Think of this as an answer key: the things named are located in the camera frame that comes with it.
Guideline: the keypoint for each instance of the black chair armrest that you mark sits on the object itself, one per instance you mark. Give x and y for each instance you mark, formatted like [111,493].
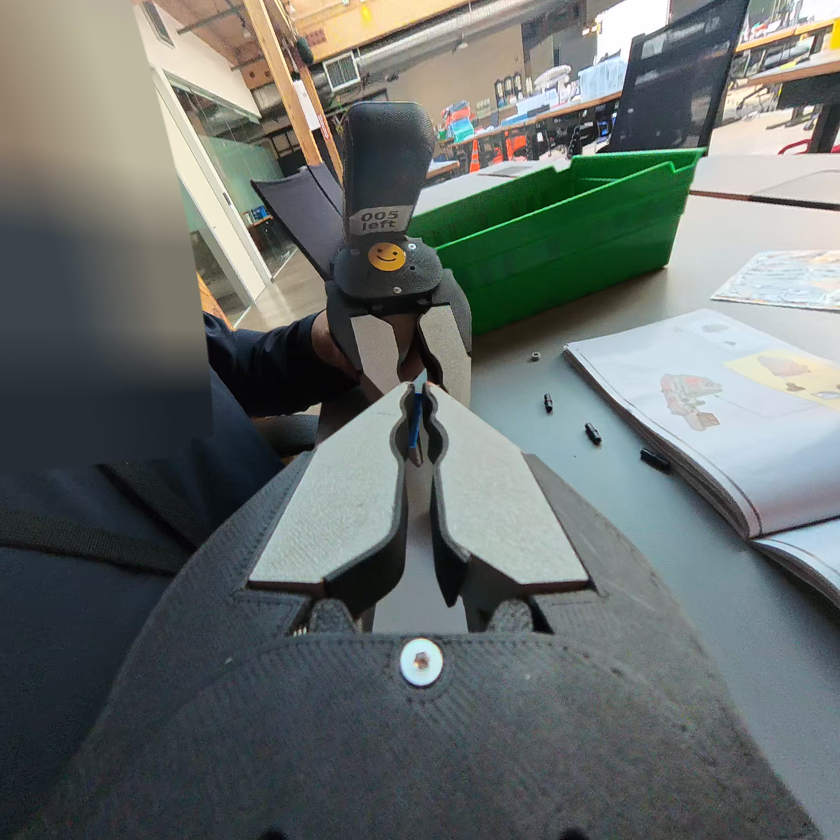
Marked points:
[289,433]

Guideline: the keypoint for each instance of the blue toy axle pin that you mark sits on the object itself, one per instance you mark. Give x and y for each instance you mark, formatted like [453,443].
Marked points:
[417,420]

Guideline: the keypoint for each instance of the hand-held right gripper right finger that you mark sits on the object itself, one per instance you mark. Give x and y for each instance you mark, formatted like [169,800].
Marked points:
[505,518]

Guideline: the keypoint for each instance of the silver air duct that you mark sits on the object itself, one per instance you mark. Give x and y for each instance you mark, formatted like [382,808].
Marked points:
[433,39]

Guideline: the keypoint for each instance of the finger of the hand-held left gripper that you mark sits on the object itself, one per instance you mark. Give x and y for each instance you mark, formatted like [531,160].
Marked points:
[377,354]
[449,348]

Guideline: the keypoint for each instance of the sticker sheet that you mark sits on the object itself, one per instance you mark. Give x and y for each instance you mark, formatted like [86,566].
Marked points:
[781,279]

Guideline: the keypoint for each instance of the stack of colourful boxes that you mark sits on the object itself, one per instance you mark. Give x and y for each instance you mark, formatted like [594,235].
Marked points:
[459,121]

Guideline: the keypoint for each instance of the person's left forearm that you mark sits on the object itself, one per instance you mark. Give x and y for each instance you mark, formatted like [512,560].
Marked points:
[269,361]

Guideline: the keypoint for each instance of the wooden post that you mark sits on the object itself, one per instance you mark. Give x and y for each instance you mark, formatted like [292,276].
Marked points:
[282,79]

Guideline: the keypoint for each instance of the orange traffic cone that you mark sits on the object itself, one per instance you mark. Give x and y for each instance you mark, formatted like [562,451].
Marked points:
[474,157]

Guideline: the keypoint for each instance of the open instruction booklet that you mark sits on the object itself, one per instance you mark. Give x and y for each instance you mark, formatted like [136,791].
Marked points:
[722,446]

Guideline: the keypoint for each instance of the black mesh office chair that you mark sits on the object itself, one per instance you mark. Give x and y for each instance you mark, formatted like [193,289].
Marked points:
[669,79]

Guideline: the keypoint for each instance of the person's left hand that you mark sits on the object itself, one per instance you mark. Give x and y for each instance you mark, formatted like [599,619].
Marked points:
[331,348]

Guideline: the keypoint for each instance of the long wooden background table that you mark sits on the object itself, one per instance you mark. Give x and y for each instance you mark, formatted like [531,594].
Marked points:
[538,115]

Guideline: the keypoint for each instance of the green plastic bin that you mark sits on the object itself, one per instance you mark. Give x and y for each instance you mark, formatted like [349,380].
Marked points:
[564,249]

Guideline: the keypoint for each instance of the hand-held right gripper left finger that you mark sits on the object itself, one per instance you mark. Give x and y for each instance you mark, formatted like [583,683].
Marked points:
[341,512]

